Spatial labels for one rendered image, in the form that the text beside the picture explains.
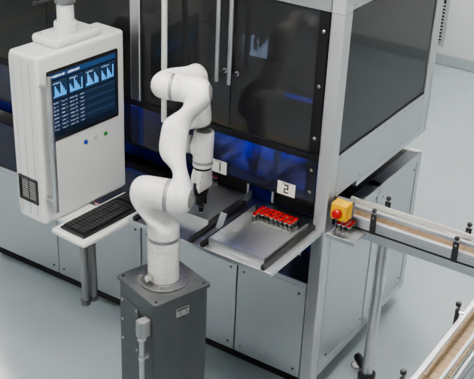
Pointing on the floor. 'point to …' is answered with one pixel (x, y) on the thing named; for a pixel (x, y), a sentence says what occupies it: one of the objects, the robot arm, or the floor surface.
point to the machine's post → (326, 181)
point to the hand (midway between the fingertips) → (201, 199)
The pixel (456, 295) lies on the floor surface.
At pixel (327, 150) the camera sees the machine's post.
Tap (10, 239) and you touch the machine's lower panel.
